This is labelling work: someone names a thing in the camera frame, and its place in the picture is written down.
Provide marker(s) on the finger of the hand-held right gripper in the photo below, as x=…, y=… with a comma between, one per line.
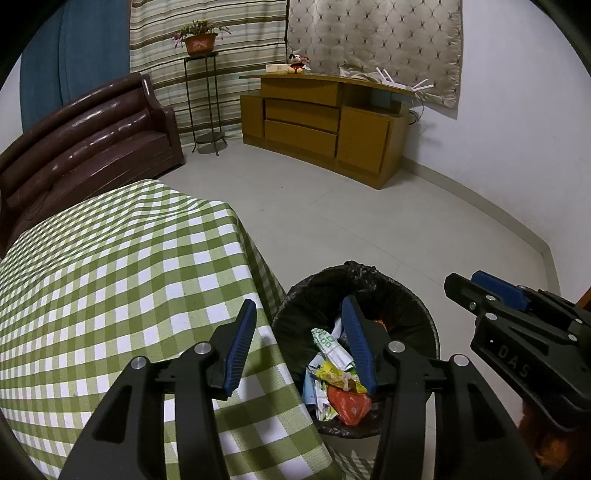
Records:
x=464, y=290
x=501, y=288

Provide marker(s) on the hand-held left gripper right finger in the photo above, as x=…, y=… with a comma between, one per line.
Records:
x=360, y=346

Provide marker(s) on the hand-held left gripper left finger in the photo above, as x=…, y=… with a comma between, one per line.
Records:
x=240, y=350

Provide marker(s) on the white green-print wrapper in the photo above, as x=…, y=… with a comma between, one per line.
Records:
x=328, y=344

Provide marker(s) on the orange plastic bag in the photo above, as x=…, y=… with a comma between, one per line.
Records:
x=351, y=406

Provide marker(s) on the bin with black liner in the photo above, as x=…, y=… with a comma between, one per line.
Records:
x=309, y=300

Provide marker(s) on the wooden door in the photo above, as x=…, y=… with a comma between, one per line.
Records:
x=584, y=302

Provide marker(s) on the green checked tablecloth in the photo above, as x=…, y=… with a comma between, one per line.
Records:
x=115, y=277

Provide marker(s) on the wooden cabinet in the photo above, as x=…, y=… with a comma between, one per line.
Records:
x=360, y=143

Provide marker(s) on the black metal plant stand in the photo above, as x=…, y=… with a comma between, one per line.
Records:
x=210, y=141

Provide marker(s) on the white router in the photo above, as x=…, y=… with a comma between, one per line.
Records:
x=397, y=85

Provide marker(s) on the clear plastic packaging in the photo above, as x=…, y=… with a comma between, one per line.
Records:
x=355, y=71

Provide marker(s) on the brown leather sofa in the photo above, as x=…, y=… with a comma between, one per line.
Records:
x=92, y=147

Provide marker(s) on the beige patterned curtain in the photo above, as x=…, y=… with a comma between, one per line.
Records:
x=378, y=37

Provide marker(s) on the mouse plush toy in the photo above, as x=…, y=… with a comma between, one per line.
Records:
x=298, y=64

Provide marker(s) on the beige tissue box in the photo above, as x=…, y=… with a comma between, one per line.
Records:
x=276, y=69

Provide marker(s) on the potted plant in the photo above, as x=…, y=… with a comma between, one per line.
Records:
x=199, y=44

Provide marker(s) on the striped curtain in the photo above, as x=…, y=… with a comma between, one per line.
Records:
x=249, y=37

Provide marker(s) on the blue curtain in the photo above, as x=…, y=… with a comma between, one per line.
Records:
x=74, y=55

